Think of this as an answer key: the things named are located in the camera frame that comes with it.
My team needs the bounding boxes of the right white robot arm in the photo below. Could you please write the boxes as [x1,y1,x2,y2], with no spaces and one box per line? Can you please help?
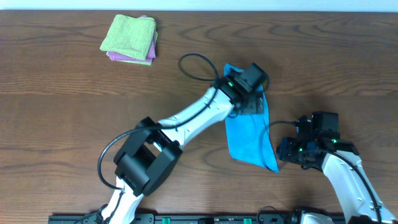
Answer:
[276,111,397,223]

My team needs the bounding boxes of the right black cable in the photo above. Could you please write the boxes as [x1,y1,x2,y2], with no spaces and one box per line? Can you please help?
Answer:
[256,120,382,224]

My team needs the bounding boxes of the blue cloth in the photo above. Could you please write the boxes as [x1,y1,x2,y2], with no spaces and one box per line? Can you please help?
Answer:
[223,63,280,174]

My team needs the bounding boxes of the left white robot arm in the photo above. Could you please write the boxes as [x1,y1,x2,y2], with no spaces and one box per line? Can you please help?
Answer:
[96,63,269,223]

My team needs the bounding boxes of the pink folded cloth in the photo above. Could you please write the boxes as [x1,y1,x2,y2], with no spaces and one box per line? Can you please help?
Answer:
[106,15,157,62]

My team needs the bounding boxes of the green folded cloth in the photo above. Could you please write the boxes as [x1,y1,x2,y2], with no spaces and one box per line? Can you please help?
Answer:
[99,14,157,61]

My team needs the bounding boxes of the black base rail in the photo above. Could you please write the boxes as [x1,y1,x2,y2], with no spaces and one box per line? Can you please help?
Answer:
[48,211,349,224]

